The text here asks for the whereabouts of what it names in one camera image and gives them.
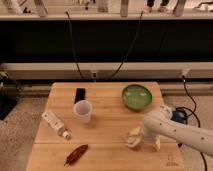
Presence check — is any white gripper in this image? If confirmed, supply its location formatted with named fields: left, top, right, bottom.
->
left=142, top=127, right=161, bottom=151

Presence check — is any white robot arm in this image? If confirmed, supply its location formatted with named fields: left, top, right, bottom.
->
left=142, top=105, right=213, bottom=157

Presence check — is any white ceramic cup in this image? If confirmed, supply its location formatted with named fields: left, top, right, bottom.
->
left=73, top=100, right=93, bottom=123

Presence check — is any blue object on floor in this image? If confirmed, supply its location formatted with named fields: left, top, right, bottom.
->
left=171, top=111, right=187, bottom=124

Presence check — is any green bowl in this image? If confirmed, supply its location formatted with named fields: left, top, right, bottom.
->
left=122, top=84, right=152, bottom=111

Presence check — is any wooden table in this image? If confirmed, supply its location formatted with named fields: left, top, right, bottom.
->
left=26, top=82, right=185, bottom=171

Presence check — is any black rectangular block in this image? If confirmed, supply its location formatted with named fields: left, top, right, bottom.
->
left=75, top=88, right=86, bottom=103

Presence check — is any white tube bottle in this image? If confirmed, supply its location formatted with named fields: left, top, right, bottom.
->
left=42, top=111, right=71, bottom=140

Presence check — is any dark machine at left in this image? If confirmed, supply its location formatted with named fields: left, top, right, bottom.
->
left=0, top=71, right=21, bottom=120

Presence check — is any black cable on floor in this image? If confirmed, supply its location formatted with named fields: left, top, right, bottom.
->
left=175, top=75, right=208, bottom=171

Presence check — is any right black cable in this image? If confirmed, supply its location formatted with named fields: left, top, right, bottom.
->
left=108, top=10, right=144, bottom=81

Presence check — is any left black cable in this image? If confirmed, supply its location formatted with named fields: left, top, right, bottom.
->
left=65, top=10, right=86, bottom=81

